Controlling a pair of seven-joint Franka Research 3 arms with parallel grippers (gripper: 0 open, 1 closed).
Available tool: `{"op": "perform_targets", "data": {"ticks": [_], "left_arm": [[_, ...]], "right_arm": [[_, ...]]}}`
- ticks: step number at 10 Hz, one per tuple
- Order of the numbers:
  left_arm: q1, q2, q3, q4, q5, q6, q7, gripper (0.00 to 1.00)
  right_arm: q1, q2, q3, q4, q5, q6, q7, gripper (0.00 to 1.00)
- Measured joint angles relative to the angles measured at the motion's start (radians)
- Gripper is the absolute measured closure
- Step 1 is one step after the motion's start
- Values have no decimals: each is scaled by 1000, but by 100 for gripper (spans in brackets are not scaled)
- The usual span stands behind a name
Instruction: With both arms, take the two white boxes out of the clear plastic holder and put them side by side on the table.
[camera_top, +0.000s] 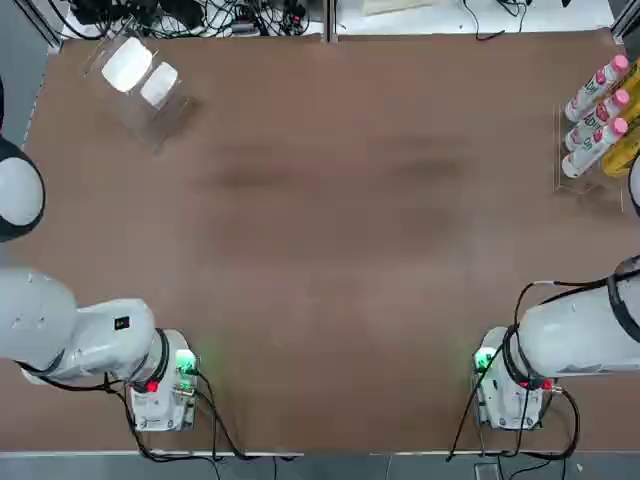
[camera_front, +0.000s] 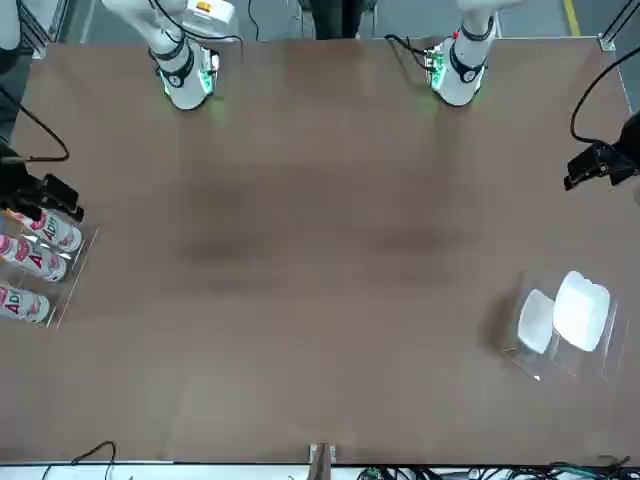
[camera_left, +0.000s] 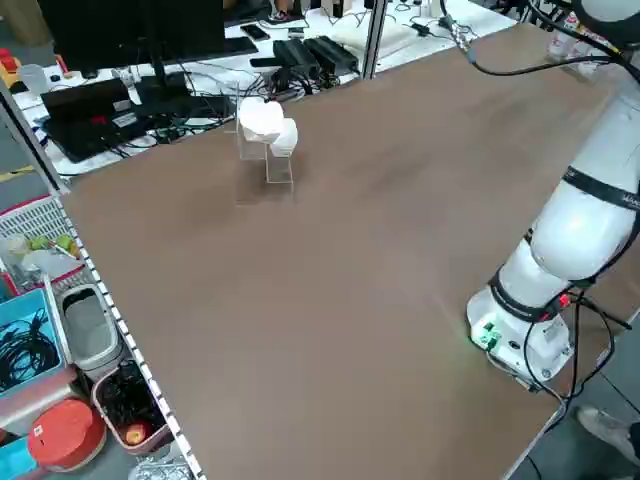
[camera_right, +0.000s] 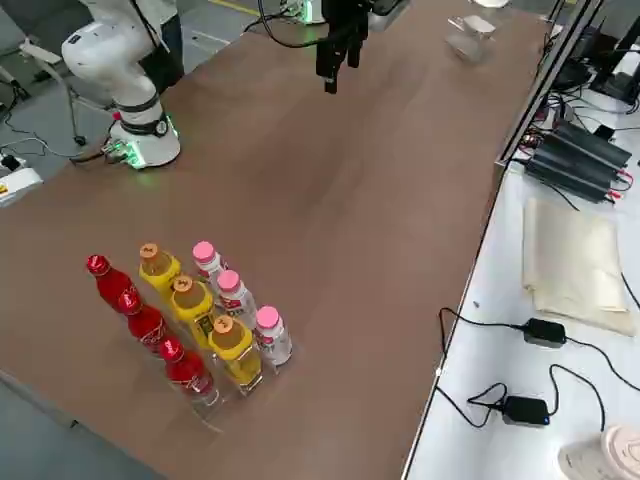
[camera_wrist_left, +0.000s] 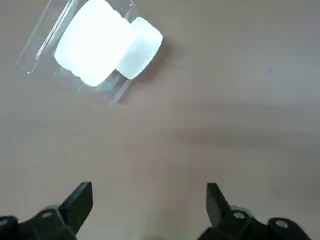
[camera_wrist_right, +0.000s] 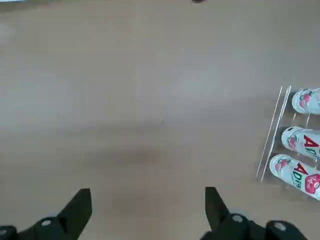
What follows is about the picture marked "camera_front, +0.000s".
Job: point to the white box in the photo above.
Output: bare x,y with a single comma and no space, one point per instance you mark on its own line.
582,310
535,320

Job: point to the person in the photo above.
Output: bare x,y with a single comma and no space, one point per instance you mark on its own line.
335,17

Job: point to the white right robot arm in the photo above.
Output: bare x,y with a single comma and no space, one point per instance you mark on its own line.
185,75

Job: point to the aluminium corner frame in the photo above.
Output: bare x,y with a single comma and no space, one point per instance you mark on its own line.
50,25
607,42

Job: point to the clear plastic stepped holder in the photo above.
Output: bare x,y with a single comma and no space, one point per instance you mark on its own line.
590,365

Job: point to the aluminium frame post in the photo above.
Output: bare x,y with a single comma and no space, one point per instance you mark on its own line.
322,457

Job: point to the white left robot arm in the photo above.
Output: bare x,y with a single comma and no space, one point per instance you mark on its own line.
462,75

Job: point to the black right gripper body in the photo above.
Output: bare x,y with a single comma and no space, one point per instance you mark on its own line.
20,185

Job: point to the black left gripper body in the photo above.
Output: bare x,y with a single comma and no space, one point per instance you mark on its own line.
629,145

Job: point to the clear plastic bottle shelf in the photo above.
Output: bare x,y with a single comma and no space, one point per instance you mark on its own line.
75,280

